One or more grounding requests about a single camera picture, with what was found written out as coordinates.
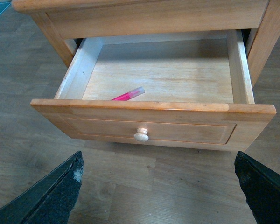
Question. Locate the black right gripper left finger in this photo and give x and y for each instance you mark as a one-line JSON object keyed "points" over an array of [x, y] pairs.
{"points": [[51, 199]]}

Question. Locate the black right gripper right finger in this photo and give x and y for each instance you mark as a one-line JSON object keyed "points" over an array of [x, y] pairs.
{"points": [[261, 187]]}

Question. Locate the wooden nightstand cabinet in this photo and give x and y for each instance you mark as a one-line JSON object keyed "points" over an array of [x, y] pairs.
{"points": [[63, 21]]}

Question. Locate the pink marker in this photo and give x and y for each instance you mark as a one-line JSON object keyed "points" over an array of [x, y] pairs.
{"points": [[129, 95]]}

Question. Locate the wooden drawer with knob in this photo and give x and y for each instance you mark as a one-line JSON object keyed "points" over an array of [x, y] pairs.
{"points": [[198, 92]]}

